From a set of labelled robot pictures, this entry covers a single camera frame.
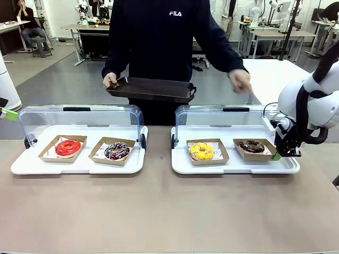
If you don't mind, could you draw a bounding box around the yellow sprinkled donut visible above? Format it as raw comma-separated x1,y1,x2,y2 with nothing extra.
186,139,229,167

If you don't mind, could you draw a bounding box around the chocolate donut with colourful sprinkles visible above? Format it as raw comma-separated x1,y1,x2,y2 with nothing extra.
104,142,131,161

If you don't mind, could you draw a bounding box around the person's left forearm navy sleeve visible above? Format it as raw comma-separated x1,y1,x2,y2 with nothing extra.
203,15,251,75

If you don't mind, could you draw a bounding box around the person's left hand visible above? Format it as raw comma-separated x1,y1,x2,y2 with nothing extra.
228,69,255,95

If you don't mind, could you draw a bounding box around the clear display case lid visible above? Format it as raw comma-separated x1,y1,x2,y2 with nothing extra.
175,104,279,149
17,104,146,149

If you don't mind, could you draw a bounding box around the black plastic serving tray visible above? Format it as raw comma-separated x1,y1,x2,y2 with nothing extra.
105,77,197,104

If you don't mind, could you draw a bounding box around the white printed paper liner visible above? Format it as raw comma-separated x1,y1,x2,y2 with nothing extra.
187,142,225,161
237,141,272,156
92,142,133,164
42,136,84,162

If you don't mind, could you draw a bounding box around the person's right hand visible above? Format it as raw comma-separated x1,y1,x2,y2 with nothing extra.
102,71,120,91

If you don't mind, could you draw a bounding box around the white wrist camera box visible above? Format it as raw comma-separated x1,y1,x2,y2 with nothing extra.
262,111,289,132

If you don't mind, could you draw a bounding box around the black tripod pole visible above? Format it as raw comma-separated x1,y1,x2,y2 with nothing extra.
278,0,304,61

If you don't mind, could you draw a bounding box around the red glazed donut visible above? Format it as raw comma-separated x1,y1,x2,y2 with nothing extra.
55,139,82,159
38,134,88,165

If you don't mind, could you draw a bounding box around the white cylindrical appliance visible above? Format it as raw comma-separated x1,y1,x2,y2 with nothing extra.
0,50,23,112

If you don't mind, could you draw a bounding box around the brown cardboard donut tray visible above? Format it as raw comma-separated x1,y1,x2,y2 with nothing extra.
233,138,278,162

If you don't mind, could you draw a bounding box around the brown top workshop table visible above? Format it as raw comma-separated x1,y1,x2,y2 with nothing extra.
60,24,111,67

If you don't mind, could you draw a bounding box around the white background workbench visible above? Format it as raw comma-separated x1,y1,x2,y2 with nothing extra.
237,20,316,60

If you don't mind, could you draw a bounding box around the dark chocolate crumble donut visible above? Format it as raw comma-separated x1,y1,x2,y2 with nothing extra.
239,139,265,154

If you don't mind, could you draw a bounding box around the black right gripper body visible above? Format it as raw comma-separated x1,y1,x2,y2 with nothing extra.
273,118,303,149

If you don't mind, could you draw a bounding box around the wooden desk with white legs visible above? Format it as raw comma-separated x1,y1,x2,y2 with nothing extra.
0,20,31,64

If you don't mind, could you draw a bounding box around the grey step stool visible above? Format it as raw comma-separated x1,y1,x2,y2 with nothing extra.
31,37,53,59

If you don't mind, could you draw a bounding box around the black office chair base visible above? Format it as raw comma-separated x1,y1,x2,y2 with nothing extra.
191,43,211,71

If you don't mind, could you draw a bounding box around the chocolate sprinkled donut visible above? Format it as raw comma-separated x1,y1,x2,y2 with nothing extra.
88,137,136,167

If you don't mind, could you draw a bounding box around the white display case base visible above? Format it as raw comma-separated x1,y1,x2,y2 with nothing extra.
171,125,301,175
10,124,149,175

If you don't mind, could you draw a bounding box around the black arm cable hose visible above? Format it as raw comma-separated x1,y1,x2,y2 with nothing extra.
295,39,339,146

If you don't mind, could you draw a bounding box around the person in navy FILA sweatshirt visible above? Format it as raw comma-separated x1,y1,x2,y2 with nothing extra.
102,0,251,126

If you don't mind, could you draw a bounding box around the white background robot with base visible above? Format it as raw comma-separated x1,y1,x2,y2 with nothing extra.
269,0,302,33

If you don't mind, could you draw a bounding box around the yellow glazed sprinkle donut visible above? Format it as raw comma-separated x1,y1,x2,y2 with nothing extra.
190,142,215,161

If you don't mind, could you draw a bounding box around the white side table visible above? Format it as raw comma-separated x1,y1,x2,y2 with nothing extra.
242,58,314,105

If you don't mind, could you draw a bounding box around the seated person in black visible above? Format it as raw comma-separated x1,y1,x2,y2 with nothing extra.
14,0,43,52

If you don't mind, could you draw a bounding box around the person's right forearm navy sleeve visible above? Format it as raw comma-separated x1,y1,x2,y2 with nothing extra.
102,31,131,79

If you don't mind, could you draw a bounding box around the standing person in light clothes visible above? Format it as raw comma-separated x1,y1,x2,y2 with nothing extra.
220,0,238,41

